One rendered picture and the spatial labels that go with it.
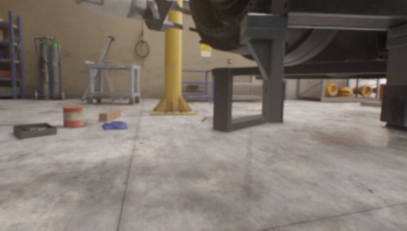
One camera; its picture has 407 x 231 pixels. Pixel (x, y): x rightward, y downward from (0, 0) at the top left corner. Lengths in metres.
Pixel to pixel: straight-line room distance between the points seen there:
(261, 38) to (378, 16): 0.11
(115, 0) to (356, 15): 0.65
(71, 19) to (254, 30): 7.11
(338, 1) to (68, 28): 7.12
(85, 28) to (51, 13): 0.89
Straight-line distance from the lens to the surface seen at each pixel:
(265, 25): 0.21
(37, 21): 7.50
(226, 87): 2.03
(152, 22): 0.77
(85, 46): 7.03
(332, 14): 0.23
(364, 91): 9.30
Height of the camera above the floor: 0.45
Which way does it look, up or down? 5 degrees down
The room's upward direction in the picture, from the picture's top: 1 degrees clockwise
